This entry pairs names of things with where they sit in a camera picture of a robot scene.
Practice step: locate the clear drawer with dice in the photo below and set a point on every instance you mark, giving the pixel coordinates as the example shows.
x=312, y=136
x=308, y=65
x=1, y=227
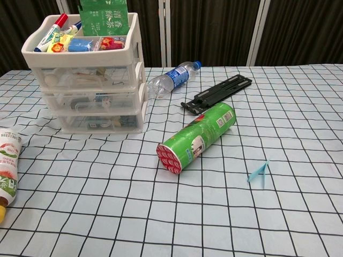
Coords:
x=120, y=100

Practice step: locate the clear plastic storage box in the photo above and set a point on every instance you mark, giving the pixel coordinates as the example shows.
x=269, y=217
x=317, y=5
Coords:
x=75, y=123

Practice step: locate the white plastic drawer organizer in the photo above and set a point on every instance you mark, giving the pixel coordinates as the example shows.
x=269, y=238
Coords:
x=80, y=57

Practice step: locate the green chips can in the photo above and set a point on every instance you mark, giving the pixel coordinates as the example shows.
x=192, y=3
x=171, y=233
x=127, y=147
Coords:
x=198, y=134

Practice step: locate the clear water bottle blue label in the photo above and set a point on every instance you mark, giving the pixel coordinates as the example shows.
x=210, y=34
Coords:
x=174, y=76

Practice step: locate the black folding stand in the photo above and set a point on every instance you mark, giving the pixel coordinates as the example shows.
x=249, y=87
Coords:
x=222, y=89

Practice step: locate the white dice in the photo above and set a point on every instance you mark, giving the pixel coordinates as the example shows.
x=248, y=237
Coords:
x=105, y=103

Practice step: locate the blue checked tablecloth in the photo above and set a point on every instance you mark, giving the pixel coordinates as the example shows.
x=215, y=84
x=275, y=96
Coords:
x=187, y=214

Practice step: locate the light blue folded paper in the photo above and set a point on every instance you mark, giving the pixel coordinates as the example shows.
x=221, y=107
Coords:
x=262, y=176

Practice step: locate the red packet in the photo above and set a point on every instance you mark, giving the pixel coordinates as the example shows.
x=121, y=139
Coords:
x=112, y=44

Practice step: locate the black folding screen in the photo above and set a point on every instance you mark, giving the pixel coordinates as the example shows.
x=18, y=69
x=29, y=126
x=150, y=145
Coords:
x=214, y=26

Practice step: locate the blue packet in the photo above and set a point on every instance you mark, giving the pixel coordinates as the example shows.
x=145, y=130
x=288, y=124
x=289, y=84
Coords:
x=79, y=45

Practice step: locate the green tea packets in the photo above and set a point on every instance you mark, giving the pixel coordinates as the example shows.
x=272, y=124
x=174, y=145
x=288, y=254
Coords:
x=104, y=18

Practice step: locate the white ball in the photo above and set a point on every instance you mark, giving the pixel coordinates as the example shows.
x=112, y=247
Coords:
x=51, y=80

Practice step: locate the yellow lion candy packet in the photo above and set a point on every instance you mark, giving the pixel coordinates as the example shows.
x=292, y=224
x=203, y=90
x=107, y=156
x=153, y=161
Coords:
x=57, y=48

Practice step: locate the blue cap marker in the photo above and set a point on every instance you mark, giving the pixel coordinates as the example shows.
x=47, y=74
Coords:
x=75, y=27

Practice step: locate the yellow green candy packet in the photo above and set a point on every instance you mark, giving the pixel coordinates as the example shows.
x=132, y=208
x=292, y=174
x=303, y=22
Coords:
x=63, y=37

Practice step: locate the red cap marker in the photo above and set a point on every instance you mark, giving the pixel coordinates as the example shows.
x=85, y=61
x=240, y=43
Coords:
x=51, y=33

